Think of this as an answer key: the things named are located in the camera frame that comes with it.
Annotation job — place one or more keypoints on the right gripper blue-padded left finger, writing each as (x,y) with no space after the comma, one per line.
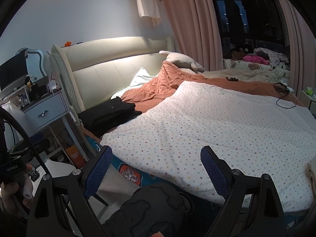
(94,171)

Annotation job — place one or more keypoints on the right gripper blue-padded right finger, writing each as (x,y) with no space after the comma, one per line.
(225,180)

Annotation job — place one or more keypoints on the black button shirt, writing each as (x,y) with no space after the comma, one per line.
(115,110)

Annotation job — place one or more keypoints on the pile of clothes by window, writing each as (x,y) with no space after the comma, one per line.
(263,56)

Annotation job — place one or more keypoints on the person's left hand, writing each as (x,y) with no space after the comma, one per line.
(8,192)

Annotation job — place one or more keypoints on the orange box under table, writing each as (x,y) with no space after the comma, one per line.
(76,156)

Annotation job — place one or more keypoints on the white floral duvet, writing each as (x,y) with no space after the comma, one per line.
(256,134)

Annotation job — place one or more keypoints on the folded black garment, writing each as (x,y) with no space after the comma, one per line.
(100,127)

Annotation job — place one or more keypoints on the grey bedside drawer table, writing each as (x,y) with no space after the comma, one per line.
(42,113)

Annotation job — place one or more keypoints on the beige cloth at bed corner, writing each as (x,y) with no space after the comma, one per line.
(310,173)

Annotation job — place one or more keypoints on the small black device on bed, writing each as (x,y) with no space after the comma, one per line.
(232,79)

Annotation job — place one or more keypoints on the cream padded headboard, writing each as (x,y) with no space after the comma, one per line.
(91,72)

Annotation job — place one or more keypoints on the white pillow at headboard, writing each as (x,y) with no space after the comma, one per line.
(142,77)

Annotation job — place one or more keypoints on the white small nightstand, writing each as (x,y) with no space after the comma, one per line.
(307,97)

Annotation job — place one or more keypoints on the cream plush pillow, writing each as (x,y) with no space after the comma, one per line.
(182,61)

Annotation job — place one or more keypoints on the pink curtain right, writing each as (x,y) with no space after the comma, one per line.
(302,49)

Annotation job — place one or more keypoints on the pink curtain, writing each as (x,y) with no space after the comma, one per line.
(302,49)
(196,31)

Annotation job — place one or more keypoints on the pink curtain left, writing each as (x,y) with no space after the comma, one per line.
(196,31)

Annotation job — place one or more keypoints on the white hanging shirt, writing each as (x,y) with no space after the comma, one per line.
(149,9)

